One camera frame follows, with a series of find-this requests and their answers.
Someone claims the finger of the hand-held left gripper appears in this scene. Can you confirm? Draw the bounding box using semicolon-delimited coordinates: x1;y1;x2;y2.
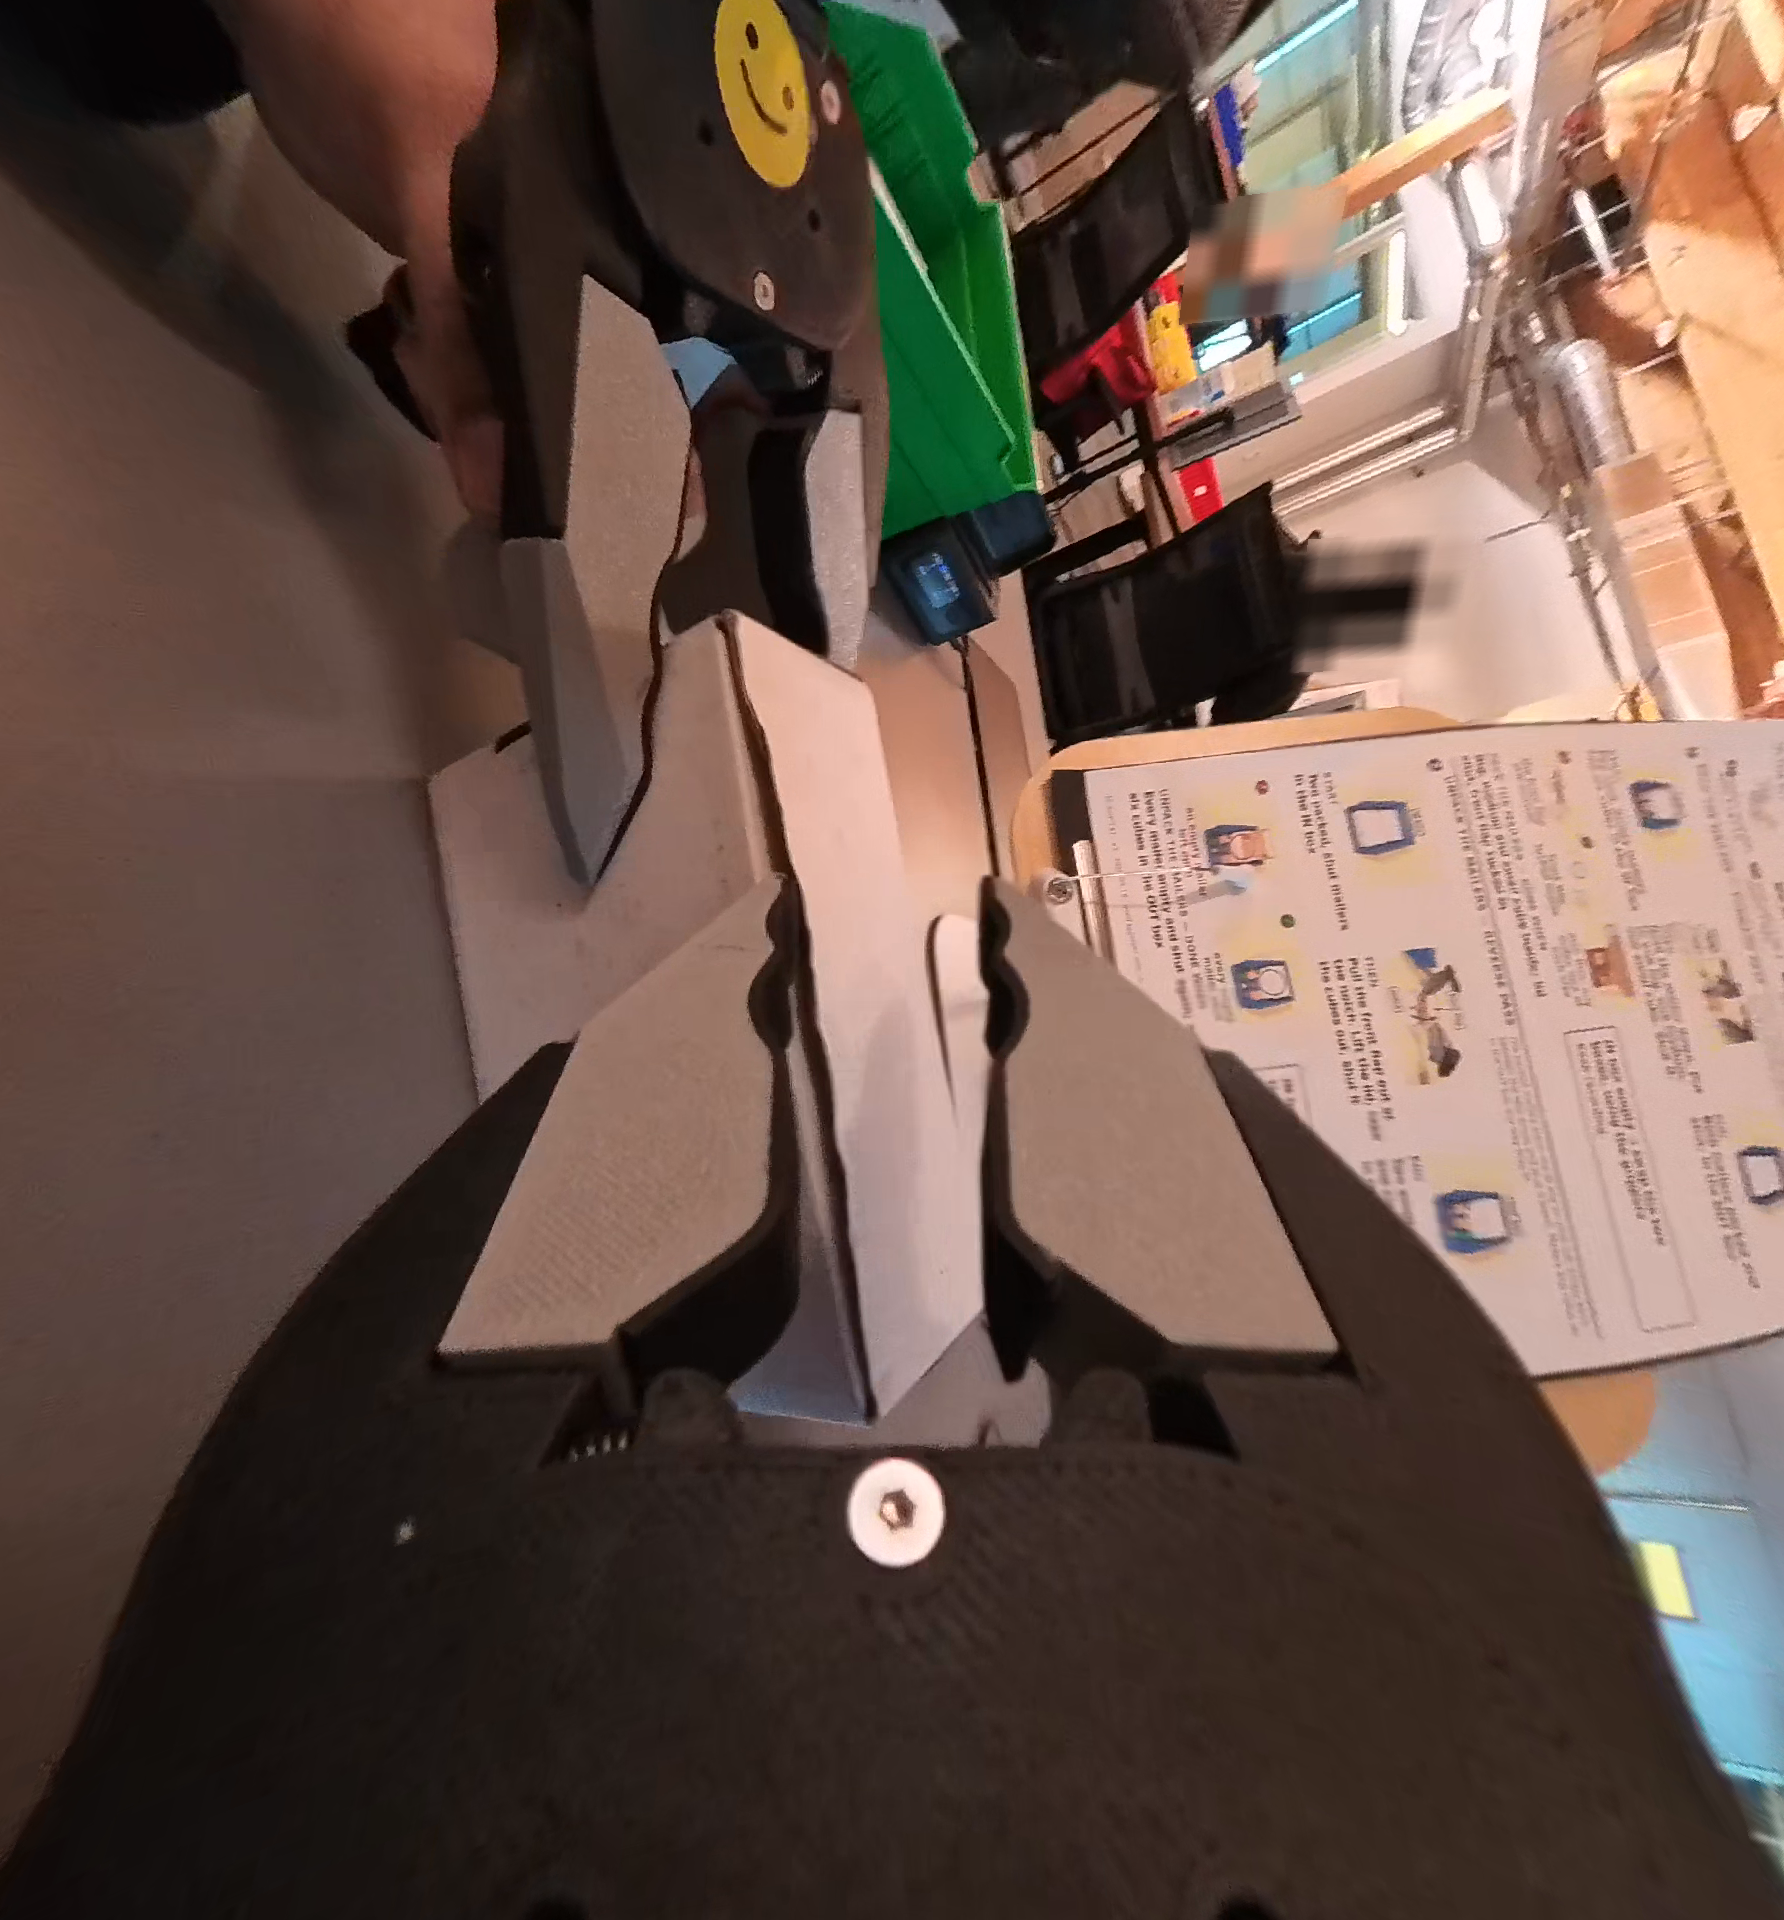
696;397;894;669
441;274;687;889

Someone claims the person's left forearm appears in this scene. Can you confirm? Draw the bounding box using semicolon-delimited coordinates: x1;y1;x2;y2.
22;0;270;123

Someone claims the silver ventilation duct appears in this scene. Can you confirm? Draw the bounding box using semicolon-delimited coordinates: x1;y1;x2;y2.
1545;337;1636;470

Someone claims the thin dark cable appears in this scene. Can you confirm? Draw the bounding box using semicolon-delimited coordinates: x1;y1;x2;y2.
949;640;1011;889

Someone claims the black device with small screen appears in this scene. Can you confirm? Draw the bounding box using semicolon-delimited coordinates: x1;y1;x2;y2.
880;487;1058;650

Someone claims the red storage bin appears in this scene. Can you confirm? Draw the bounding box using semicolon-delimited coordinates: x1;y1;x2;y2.
1040;311;1162;411

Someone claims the printed instruction sheet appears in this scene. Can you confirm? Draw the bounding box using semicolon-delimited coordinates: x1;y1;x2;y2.
1079;717;1784;1376

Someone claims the person's left hand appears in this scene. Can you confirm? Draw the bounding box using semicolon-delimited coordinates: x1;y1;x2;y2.
214;0;514;522

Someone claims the white cardboard mailer box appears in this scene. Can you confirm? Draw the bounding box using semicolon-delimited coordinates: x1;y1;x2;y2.
427;608;1058;1426

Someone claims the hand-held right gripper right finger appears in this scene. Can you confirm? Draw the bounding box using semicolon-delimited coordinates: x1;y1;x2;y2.
976;874;1347;1388

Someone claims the black mesh office chair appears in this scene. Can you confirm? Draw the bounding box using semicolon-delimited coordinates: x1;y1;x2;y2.
1024;486;1310;745

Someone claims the green plastic bin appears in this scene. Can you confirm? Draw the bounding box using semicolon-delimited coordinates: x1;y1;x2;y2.
821;0;1047;519

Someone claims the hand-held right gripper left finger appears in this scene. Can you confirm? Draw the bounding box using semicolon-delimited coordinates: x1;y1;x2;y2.
436;874;806;1388

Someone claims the instruction sheet on wooden stand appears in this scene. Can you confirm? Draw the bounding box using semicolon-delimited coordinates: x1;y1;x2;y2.
1006;705;1661;1481

